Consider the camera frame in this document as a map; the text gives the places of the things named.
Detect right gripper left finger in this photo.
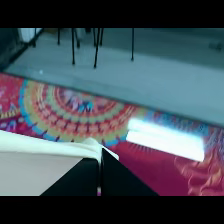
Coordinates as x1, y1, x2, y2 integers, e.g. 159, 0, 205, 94
40, 157, 101, 197

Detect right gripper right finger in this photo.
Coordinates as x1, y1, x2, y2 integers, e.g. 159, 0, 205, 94
100, 147, 159, 197

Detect black chair legs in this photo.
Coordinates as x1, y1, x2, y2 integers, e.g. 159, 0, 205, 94
56, 27, 136, 69

